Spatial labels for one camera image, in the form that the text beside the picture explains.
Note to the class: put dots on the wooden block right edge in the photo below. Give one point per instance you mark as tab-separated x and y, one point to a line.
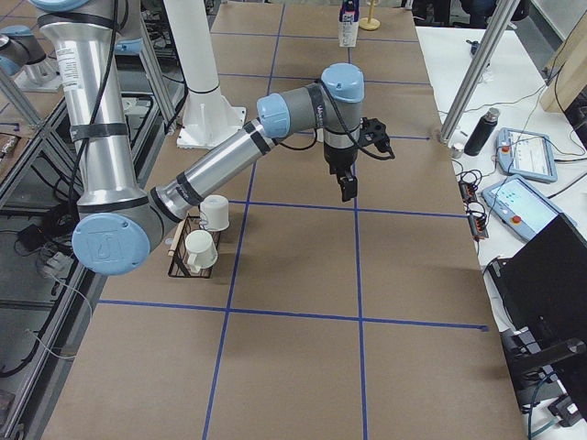
569	63

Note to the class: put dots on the black laptop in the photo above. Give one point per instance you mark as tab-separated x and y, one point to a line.
543	287

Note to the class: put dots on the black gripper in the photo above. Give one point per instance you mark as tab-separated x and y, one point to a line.
339	159

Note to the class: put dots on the black water bottle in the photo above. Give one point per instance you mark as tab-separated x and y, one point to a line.
482	132

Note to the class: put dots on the milk carton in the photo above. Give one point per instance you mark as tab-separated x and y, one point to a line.
348	23

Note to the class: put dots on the black power strip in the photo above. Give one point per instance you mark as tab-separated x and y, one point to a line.
474	210

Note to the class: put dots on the black wire cup rack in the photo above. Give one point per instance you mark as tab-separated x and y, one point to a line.
182	266

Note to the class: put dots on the aluminium frame post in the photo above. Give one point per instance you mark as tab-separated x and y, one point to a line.
502	15

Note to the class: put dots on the wooden stand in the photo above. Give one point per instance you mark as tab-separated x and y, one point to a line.
370	22

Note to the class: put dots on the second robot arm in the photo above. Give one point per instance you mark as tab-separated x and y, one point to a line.
19	48

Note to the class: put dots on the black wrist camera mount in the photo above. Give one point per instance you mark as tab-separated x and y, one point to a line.
373	132

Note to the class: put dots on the teach pendant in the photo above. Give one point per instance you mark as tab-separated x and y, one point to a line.
528	154
520	206

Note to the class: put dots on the teach pendant far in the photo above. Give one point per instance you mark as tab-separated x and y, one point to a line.
528	154

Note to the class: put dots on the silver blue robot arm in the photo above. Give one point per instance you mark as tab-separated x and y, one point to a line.
120	223

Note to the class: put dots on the teach pendant near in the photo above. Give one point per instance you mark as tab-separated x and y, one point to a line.
520	206

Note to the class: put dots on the white mug with lettering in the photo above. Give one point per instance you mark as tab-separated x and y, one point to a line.
214	213

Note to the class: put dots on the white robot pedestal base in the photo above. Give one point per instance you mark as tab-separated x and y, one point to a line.
208	117

